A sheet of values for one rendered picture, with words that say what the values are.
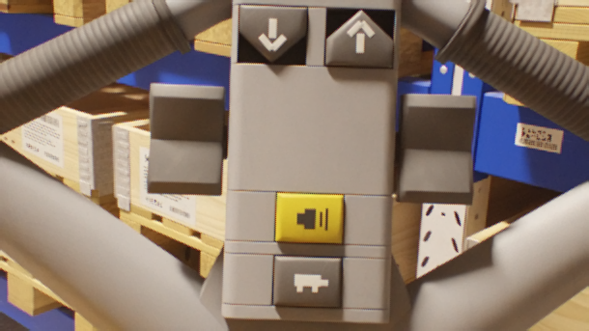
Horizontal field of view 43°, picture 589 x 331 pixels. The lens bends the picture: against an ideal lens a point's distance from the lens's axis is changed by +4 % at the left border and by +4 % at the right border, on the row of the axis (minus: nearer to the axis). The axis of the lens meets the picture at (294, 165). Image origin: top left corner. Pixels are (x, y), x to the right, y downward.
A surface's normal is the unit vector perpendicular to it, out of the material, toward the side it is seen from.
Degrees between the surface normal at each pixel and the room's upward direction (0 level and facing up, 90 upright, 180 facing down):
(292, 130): 74
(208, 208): 90
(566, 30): 90
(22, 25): 90
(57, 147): 90
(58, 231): 68
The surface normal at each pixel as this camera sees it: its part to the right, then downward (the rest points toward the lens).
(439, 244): -0.67, 0.18
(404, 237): 0.74, 0.22
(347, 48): 0.02, 0.00
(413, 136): 0.01, 0.29
